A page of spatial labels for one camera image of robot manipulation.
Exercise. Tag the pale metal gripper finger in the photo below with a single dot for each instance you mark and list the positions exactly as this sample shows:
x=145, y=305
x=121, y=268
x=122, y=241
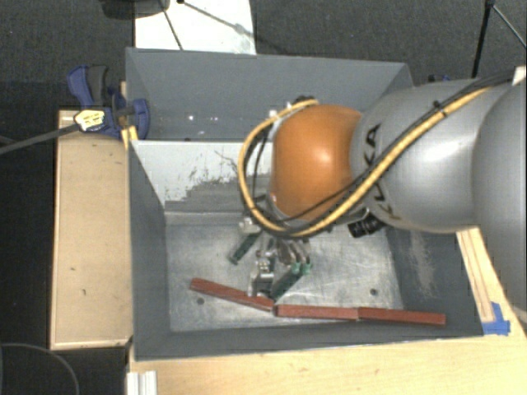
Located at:
x=260, y=285
x=264, y=265

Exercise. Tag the dark green flat block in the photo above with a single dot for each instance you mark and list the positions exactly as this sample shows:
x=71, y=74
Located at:
x=243, y=249
x=287, y=284

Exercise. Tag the red-brown flat block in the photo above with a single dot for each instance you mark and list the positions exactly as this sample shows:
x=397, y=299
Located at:
x=315, y=312
x=230, y=294
x=401, y=316

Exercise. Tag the grey metal bin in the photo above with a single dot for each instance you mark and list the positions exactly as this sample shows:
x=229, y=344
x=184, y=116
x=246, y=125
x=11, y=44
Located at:
x=206, y=97

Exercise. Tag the pale wood flat board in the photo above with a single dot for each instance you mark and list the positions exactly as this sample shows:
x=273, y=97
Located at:
x=92, y=237

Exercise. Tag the black cylinder on white bracket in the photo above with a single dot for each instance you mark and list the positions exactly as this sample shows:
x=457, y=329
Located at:
x=363, y=225

